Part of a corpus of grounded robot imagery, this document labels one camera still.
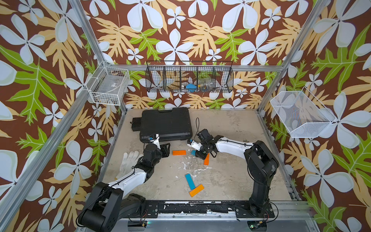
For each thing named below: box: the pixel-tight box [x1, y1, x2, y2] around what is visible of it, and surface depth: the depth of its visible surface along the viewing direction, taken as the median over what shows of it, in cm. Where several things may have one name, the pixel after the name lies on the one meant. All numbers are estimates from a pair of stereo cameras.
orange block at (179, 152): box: [172, 149, 186, 156], surface depth 98 cm
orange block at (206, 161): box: [203, 152, 211, 166], surface depth 92 cm
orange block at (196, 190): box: [189, 184, 205, 198], surface depth 82 cm
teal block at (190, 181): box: [185, 173, 196, 190], surface depth 86 cm
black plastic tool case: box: [131, 107, 193, 143], surface depth 104 cm
